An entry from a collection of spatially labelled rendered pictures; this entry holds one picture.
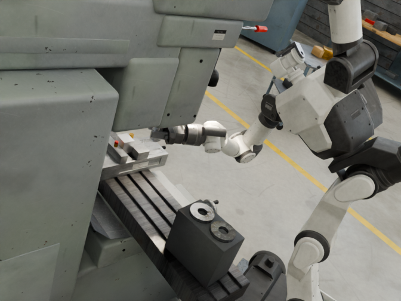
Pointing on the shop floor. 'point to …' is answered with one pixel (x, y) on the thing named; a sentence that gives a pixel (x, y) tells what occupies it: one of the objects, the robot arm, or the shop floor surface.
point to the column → (49, 175)
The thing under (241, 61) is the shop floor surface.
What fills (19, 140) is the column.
